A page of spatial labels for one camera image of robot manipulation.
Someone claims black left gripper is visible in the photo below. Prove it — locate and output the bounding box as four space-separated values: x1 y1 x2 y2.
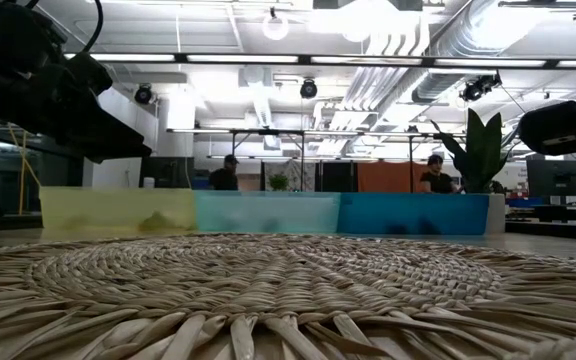
0 64 152 164

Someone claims black ceiling spot lamp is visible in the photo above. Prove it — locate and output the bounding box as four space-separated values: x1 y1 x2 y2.
459 72 503 104
134 83 155 106
299 78 319 100

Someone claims yellow translucent plastic bin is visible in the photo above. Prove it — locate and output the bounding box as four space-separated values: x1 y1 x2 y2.
39 186 198 232

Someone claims person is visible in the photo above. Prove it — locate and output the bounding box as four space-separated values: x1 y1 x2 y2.
420 153 462 194
208 153 242 191

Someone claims long ceiling light strip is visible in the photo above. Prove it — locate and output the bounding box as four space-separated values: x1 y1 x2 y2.
65 51 576 70

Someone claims teal translucent plastic bin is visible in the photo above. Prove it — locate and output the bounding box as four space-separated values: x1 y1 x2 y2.
193 189 342 235

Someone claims small green plant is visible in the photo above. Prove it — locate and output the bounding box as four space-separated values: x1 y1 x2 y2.
268 173 290 192

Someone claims round ceiling lamp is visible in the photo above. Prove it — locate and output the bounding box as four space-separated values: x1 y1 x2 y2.
261 12 290 42

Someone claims round woven straw placemat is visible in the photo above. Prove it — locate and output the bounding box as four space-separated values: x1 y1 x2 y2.
0 232 576 360

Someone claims orange partition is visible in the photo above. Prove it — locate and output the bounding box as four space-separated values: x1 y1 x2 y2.
356 162 442 194

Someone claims blue plastic bin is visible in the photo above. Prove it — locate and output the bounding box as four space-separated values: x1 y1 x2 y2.
336 192 491 236

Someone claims green leafy plant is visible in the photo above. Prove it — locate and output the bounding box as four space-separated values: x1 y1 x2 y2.
430 108 512 195

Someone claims white plant pot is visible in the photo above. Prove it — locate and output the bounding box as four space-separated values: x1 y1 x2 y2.
485 193 507 235

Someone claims black monitor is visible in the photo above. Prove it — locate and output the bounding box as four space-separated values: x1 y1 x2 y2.
526 159 576 199

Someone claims dark desk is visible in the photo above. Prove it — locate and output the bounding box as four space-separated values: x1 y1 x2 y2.
505 203 576 236

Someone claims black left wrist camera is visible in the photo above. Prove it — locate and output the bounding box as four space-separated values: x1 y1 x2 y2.
65 51 115 97

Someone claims yellow extension cable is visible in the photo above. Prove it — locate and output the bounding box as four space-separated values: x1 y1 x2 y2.
7 124 40 216

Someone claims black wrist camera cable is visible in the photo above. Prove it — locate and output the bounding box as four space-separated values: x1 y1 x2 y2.
23 0 105 55

